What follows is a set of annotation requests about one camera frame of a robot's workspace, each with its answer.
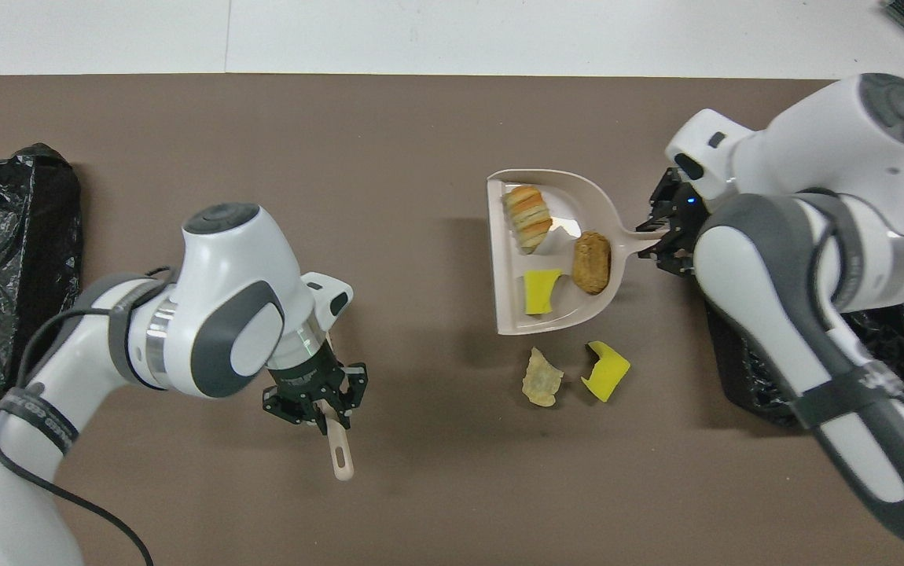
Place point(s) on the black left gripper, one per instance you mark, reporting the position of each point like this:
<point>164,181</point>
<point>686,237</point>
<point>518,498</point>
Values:
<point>306,381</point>

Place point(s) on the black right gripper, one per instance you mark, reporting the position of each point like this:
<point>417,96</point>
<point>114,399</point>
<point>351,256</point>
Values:
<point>688,224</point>

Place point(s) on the beige hand brush black bristles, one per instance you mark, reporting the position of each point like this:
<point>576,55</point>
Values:
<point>339,456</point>

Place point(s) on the brown bread loaf toy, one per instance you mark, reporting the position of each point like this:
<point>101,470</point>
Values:
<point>592,263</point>

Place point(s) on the beige plastic dustpan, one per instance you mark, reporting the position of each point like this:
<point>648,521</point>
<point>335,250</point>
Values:
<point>562,204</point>

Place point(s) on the beige layered pastry piece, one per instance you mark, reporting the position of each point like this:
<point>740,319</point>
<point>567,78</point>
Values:
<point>529,218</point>

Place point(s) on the notched yellow sponge piece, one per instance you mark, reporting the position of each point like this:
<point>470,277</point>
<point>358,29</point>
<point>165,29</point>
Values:
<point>608,373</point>

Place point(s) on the pale beige pastry piece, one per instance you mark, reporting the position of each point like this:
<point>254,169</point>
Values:
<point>542,379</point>

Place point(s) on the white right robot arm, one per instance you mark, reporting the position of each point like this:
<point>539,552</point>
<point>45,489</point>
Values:
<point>813,157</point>

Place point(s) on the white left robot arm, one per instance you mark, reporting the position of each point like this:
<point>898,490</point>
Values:
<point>224,314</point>

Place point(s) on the brown table mat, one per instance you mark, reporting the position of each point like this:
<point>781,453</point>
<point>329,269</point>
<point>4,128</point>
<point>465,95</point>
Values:
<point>420,118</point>

